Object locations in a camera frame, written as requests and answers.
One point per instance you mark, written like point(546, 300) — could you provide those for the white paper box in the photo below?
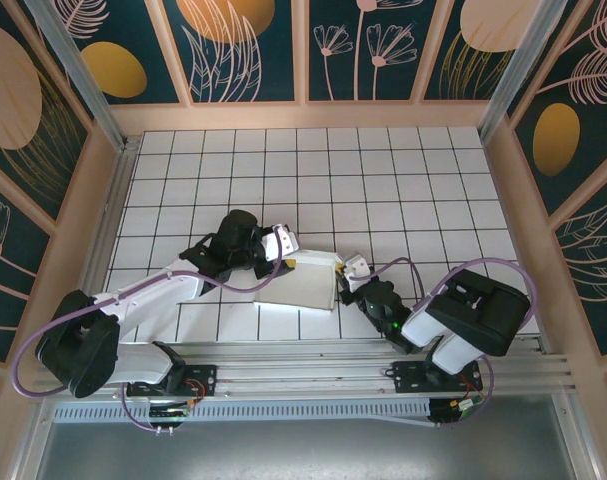
point(308, 285)

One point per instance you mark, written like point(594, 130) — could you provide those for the slim aluminium edge rail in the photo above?
point(114, 200)

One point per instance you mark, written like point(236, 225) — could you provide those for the wide aluminium rail bed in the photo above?
point(308, 372)

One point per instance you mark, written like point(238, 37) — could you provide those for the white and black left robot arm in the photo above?
point(83, 350)

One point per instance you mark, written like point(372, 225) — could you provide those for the aluminium corner post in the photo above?
point(78, 75)
point(519, 65)

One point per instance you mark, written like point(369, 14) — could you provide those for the grey metal sheet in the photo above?
point(303, 450)

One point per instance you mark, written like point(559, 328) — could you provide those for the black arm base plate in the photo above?
point(205, 380)
point(408, 375)

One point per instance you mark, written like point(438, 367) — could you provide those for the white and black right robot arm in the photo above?
point(483, 315)

